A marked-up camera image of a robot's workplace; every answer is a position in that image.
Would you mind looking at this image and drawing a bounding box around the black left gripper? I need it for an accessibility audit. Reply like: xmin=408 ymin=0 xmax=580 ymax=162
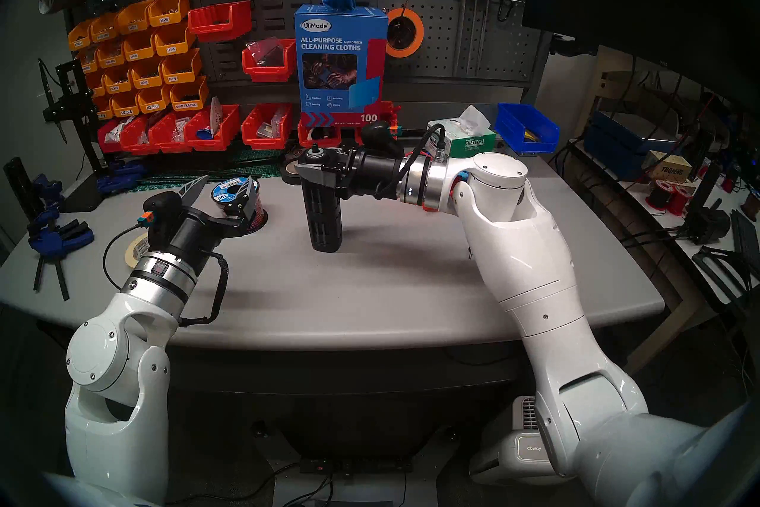
xmin=151 ymin=175 xmax=262 ymax=275

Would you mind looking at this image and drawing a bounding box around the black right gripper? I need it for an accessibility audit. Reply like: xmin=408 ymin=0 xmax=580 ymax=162
xmin=296 ymin=146 xmax=404 ymax=200

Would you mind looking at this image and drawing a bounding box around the black screwdriver bit case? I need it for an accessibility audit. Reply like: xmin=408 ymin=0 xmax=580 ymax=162
xmin=295 ymin=143 xmax=344 ymax=252

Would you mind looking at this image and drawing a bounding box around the grey robot base stand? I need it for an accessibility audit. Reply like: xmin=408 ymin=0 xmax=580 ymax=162
xmin=252 ymin=421 xmax=464 ymax=507

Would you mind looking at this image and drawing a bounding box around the black tape roll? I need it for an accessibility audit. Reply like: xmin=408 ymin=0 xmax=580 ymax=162
xmin=280 ymin=152 xmax=305 ymax=184

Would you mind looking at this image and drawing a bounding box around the green cutting mat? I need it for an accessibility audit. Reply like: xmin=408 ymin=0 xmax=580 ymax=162
xmin=122 ymin=148 xmax=283 ymax=189

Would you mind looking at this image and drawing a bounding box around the blue bar clamp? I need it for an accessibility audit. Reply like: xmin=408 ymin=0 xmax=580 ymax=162
xmin=28 ymin=221 xmax=96 ymax=301
xmin=96 ymin=160 xmax=148 ymax=195
xmin=30 ymin=173 xmax=63 ymax=209
xmin=27 ymin=209 xmax=81 ymax=236

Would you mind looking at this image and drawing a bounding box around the beige masking tape roll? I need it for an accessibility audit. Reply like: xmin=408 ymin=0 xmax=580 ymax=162
xmin=125 ymin=233 xmax=152 ymax=269

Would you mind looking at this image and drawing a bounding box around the blue cleaning cloths box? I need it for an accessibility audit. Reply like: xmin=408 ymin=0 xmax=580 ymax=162
xmin=294 ymin=4 xmax=390 ymax=127

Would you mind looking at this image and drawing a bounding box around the green white tissue box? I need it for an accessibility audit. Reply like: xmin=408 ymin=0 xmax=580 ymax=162
xmin=442 ymin=105 xmax=496 ymax=159

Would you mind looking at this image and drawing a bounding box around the orange tape roll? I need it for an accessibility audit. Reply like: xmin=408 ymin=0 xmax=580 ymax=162
xmin=386 ymin=8 xmax=425 ymax=59

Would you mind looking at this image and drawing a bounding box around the black clamp stand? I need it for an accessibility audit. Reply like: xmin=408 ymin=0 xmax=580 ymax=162
xmin=39 ymin=59 xmax=122 ymax=212

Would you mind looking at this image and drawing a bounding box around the large blue parts bin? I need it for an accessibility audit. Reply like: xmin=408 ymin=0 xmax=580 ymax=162
xmin=495 ymin=103 xmax=560 ymax=155

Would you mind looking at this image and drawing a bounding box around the tall black cylinder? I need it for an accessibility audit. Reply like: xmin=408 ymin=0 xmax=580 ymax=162
xmin=3 ymin=157 xmax=42 ymax=221

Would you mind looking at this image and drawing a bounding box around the dark blue storage crate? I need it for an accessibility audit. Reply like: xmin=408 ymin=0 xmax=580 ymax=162
xmin=584 ymin=111 xmax=680 ymax=180

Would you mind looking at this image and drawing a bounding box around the black power strip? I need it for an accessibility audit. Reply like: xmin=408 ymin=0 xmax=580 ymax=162
xmin=300 ymin=455 xmax=413 ymax=477

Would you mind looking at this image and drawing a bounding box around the small cardboard box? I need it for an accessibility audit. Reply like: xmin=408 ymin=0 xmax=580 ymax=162
xmin=641 ymin=151 xmax=694 ymax=184

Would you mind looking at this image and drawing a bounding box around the white floor appliance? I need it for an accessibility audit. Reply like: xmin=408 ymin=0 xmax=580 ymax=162
xmin=469 ymin=396 xmax=574 ymax=486

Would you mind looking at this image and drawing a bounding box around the black power adapter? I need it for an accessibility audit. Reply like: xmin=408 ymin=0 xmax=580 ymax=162
xmin=683 ymin=203 xmax=731 ymax=245

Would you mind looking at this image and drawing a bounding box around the black keyboard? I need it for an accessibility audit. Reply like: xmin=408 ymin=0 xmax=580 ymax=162
xmin=729 ymin=209 xmax=760 ymax=275

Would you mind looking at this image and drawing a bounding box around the wire spool blue label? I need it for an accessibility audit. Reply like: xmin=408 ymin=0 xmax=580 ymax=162
xmin=212 ymin=178 xmax=268 ymax=230

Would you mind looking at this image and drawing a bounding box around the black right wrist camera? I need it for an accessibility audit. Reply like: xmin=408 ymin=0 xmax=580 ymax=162
xmin=359 ymin=120 xmax=404 ymax=159

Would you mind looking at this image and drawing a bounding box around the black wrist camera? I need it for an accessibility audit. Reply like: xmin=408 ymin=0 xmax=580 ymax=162
xmin=138 ymin=191 xmax=183 ymax=245
xmin=359 ymin=120 xmax=404 ymax=159

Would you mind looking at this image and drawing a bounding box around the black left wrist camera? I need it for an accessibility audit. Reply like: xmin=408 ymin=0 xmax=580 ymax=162
xmin=138 ymin=191 xmax=183 ymax=245

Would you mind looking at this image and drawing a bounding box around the braided black right arm cable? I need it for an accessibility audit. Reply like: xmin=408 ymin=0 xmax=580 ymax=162
xmin=392 ymin=123 xmax=447 ymax=200

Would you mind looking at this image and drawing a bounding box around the braided black arm cable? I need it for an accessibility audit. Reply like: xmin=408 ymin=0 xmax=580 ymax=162
xmin=392 ymin=123 xmax=447 ymax=200
xmin=178 ymin=252 xmax=229 ymax=328

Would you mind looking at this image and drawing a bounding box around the braided black left arm cable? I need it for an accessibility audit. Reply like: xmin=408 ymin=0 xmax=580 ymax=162
xmin=178 ymin=252 xmax=229 ymax=328

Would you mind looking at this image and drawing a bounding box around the thin black left camera cable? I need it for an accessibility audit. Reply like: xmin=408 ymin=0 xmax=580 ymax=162
xmin=102 ymin=224 xmax=149 ymax=293

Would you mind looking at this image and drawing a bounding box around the dark grey pegboard wall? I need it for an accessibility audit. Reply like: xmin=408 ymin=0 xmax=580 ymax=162
xmin=62 ymin=0 xmax=550 ymax=105

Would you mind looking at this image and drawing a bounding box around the black monitor mount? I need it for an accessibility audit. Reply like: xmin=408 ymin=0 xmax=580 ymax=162
xmin=549 ymin=34 xmax=600 ymax=58

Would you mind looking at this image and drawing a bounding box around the red wire spool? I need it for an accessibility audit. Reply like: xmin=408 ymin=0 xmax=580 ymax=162
xmin=646 ymin=179 xmax=675 ymax=211
xmin=666 ymin=185 xmax=694 ymax=217

